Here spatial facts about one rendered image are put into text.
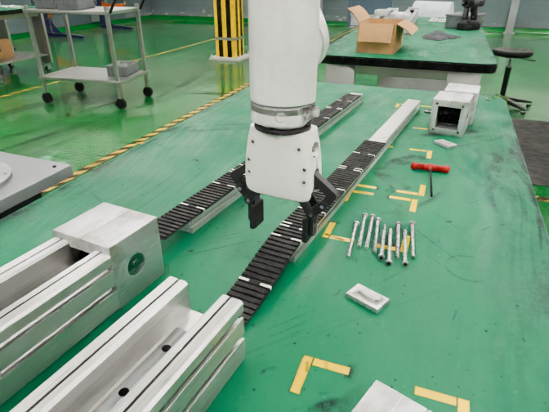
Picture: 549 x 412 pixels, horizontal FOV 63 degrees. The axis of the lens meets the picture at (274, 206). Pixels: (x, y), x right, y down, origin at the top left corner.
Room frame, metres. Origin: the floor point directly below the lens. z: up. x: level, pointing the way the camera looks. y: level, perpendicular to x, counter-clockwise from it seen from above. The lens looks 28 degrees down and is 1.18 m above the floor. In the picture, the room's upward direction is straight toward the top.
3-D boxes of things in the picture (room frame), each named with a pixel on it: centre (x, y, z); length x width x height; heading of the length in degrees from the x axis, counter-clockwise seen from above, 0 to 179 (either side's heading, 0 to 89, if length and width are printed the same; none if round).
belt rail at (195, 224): (1.09, -0.06, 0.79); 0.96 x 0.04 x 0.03; 153
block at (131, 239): (0.53, 0.24, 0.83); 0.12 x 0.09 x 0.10; 63
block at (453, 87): (1.32, -0.54, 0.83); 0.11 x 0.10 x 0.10; 64
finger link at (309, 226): (0.55, -0.06, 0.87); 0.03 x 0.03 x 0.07; 63
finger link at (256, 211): (0.60, 0.04, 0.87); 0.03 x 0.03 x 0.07; 63
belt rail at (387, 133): (1.00, -0.23, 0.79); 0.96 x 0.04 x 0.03; 153
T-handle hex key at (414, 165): (0.85, -0.33, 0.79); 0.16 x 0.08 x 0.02; 164
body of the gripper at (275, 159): (0.57, -0.01, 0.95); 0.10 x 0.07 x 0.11; 63
